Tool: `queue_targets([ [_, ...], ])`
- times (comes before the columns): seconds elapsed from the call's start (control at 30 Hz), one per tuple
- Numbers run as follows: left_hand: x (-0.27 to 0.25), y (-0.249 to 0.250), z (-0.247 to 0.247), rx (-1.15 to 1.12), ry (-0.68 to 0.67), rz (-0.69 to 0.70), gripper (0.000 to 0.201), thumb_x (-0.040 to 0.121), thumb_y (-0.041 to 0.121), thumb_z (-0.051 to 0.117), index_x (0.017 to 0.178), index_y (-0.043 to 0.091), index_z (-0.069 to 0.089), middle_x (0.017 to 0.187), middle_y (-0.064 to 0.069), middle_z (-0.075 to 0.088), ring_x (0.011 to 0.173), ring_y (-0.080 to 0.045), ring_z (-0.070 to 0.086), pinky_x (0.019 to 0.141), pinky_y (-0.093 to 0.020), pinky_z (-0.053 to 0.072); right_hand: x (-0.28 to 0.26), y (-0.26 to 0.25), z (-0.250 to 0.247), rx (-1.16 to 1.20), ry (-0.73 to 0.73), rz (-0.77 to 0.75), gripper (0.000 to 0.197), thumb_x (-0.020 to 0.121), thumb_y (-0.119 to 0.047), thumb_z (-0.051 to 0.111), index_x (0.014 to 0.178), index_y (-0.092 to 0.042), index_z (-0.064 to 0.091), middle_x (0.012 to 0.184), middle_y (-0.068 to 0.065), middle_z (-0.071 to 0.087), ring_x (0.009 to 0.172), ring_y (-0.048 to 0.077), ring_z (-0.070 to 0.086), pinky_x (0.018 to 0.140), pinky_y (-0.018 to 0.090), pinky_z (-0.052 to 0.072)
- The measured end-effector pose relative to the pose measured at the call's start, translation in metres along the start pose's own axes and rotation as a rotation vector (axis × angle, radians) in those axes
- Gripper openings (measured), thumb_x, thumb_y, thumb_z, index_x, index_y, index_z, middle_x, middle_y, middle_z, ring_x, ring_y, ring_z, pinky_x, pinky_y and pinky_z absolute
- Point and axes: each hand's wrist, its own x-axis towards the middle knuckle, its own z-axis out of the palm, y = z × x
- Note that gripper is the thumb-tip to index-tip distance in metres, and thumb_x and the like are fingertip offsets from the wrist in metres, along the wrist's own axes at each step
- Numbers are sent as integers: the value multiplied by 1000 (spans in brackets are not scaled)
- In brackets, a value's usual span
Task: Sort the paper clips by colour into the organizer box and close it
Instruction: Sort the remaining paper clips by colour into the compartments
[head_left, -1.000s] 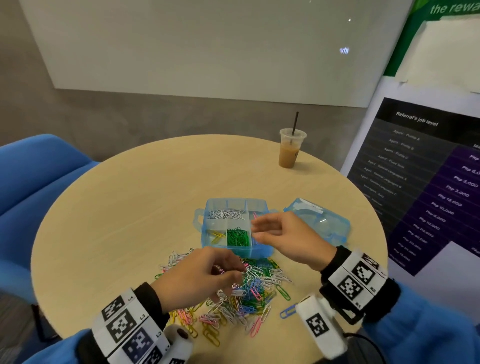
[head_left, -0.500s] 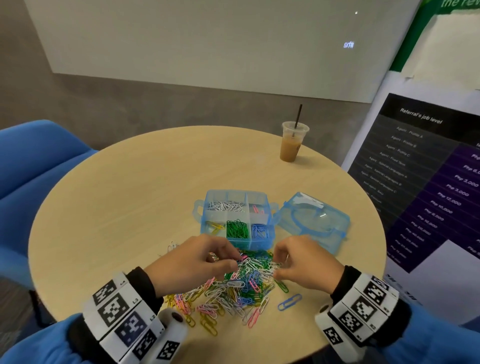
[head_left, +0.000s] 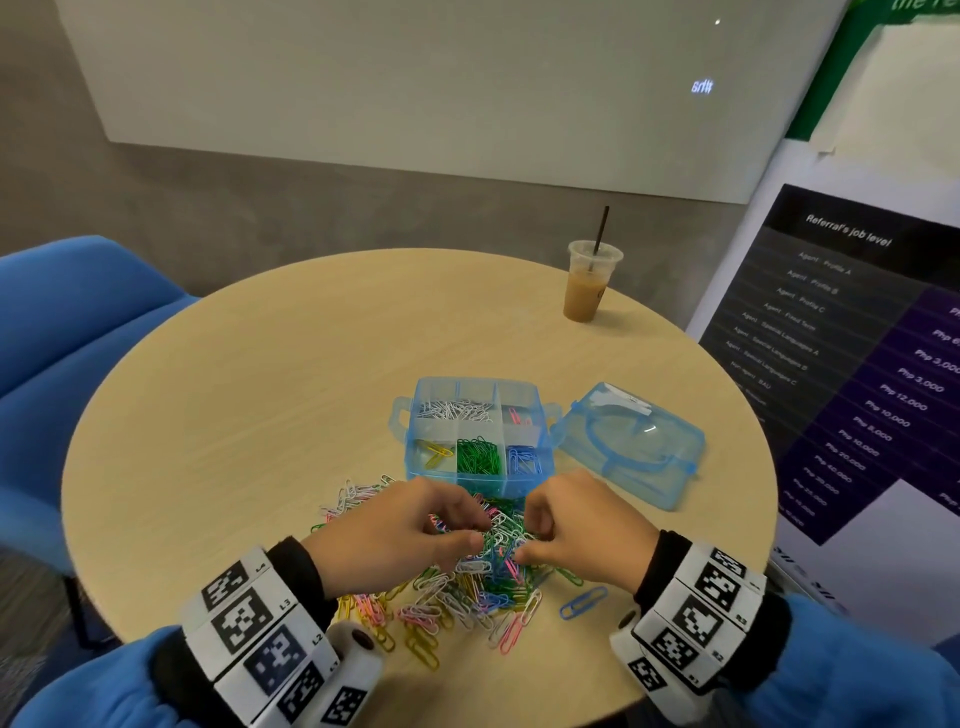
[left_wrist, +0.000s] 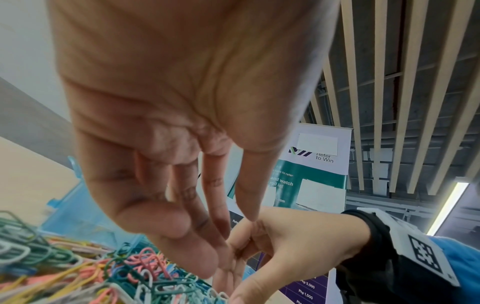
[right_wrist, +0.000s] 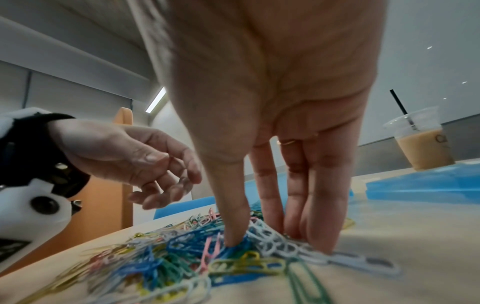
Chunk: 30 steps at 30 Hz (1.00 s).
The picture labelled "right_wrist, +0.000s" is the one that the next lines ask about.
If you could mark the person's left hand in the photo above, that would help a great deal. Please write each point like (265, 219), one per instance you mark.
(120, 151)

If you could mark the person's right hand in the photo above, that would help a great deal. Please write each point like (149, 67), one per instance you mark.
(262, 71)

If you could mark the blue compartment organizer box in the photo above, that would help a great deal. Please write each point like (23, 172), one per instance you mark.
(253, 193)

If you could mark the pile of coloured paper clips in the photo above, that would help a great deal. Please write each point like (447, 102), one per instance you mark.
(172, 267)

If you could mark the person's left forearm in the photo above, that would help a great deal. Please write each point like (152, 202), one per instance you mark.
(30, 154)

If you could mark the blue transparent box lid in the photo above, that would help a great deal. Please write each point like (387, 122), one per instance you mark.
(427, 184)

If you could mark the ceiling light strip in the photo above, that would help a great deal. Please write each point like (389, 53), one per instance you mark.
(156, 100)

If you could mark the blue upholstered chair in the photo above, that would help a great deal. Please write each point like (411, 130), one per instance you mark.
(180, 208)

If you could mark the left wrist marker band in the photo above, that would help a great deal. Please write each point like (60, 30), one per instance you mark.
(15, 119)

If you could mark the black drinking straw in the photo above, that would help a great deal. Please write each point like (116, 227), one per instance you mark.
(400, 102)

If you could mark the iced coffee plastic cup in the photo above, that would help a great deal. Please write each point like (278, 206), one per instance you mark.
(424, 145)

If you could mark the round wooden table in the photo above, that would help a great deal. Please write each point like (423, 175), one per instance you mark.
(435, 249)

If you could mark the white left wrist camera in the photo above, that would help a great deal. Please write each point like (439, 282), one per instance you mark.
(22, 225)

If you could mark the white wall board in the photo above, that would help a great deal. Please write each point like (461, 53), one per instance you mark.
(427, 59)

